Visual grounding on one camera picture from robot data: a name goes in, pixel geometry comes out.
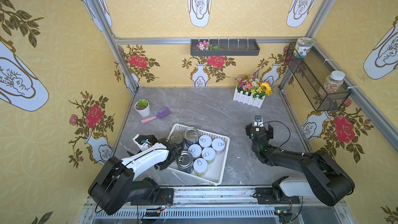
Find dark red label can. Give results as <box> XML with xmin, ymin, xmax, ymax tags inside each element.
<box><xmin>169</xmin><ymin>132</ymin><xmax>184</xmax><ymax>147</ymax></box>

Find large blue can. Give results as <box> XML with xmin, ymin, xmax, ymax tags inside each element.
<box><xmin>183</xmin><ymin>127</ymin><xmax>200</xmax><ymax>148</ymax></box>
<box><xmin>176</xmin><ymin>151</ymin><xmax>194</xmax><ymax>174</ymax></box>

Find small white lid can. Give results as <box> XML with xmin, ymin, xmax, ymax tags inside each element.
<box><xmin>188</xmin><ymin>144</ymin><xmax>203</xmax><ymax>159</ymax></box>

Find small yellow can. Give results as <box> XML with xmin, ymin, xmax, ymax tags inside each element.
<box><xmin>193</xmin><ymin>158</ymin><xmax>208</xmax><ymax>177</ymax></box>

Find small orange can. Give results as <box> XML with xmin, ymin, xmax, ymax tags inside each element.
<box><xmin>198</xmin><ymin>135</ymin><xmax>212</xmax><ymax>149</ymax></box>

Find small green can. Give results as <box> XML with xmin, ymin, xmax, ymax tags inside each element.
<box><xmin>202</xmin><ymin>147</ymin><xmax>216</xmax><ymax>164</ymax></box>

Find small pink can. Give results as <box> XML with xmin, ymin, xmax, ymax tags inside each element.
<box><xmin>211</xmin><ymin>138</ymin><xmax>226</xmax><ymax>155</ymax></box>

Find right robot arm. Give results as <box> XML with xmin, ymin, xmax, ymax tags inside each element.
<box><xmin>245</xmin><ymin>123</ymin><xmax>355</xmax><ymax>206</ymax></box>

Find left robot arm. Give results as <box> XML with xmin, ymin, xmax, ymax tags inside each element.
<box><xmin>88</xmin><ymin>135</ymin><xmax>184</xmax><ymax>215</ymax></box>

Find white plastic basket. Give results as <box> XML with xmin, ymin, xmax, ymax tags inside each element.
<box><xmin>166</xmin><ymin>129</ymin><xmax>230</xmax><ymax>186</ymax></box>

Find pink purple toy shovel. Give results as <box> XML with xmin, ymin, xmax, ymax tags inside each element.
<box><xmin>141</xmin><ymin>107</ymin><xmax>171</xmax><ymax>124</ymax></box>

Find flower box white fence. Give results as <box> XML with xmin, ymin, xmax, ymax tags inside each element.
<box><xmin>233</xmin><ymin>75</ymin><xmax>274</xmax><ymax>108</ymax></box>

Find white potted succulent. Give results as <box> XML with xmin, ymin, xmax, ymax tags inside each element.
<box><xmin>134</xmin><ymin>99</ymin><xmax>150</xmax><ymax>117</ymax></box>

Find clear jar white lid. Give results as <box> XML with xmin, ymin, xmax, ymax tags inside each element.
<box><xmin>319</xmin><ymin>71</ymin><xmax>345</xmax><ymax>95</ymax></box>

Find jar with green label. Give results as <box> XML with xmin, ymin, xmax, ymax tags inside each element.
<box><xmin>293</xmin><ymin>37</ymin><xmax>314</xmax><ymax>59</ymax></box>

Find small pink flowers on shelf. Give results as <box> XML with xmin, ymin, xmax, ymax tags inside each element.
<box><xmin>196</xmin><ymin>40</ymin><xmax>222</xmax><ymax>51</ymax></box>

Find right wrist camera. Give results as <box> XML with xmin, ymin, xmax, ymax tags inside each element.
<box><xmin>254</xmin><ymin>115</ymin><xmax>264</xmax><ymax>127</ymax></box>

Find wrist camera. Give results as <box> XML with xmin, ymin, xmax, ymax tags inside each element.
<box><xmin>133</xmin><ymin>134</ymin><xmax>158</xmax><ymax>151</ymax></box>
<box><xmin>254</xmin><ymin>115</ymin><xmax>264</xmax><ymax>127</ymax></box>

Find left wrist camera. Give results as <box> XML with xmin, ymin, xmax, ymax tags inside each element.
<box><xmin>133</xmin><ymin>134</ymin><xmax>158</xmax><ymax>151</ymax></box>

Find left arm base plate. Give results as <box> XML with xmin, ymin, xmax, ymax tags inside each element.
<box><xmin>130</xmin><ymin>188</ymin><xmax>174</xmax><ymax>206</ymax></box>

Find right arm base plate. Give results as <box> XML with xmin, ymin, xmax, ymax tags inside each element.
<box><xmin>252</xmin><ymin>188</ymin><xmax>301</xmax><ymax>204</ymax></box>

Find black wire wall basket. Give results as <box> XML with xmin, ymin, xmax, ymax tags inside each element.
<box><xmin>286</xmin><ymin>43</ymin><xmax>351</xmax><ymax>112</ymax></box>

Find grey wall shelf tray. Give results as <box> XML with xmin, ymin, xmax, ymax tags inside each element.
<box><xmin>190</xmin><ymin>37</ymin><xmax>260</xmax><ymax>57</ymax></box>

